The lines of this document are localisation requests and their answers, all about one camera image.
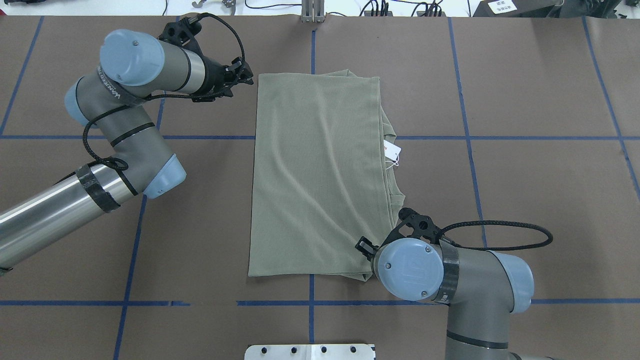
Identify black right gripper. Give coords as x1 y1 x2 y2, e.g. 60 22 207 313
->
355 207 444 261

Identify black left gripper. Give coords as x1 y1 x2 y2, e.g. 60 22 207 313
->
158 17 254 103

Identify sage green long-sleeve shirt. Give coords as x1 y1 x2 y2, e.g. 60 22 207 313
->
247 69 405 282

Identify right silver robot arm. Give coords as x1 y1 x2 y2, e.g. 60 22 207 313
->
355 207 553 360

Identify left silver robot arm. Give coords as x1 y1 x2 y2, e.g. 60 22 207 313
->
0 13 253 275

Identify white paper clothing tag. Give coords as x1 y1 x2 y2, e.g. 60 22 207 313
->
382 140 402 170

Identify blue tape grid lines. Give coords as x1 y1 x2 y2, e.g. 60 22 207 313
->
1 15 639 360

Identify aluminium frame post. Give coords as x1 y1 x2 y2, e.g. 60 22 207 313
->
301 0 326 24

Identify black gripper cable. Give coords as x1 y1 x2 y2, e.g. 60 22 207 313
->
440 220 554 251

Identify white pedestal base plate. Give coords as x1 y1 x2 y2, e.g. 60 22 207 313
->
244 343 377 360

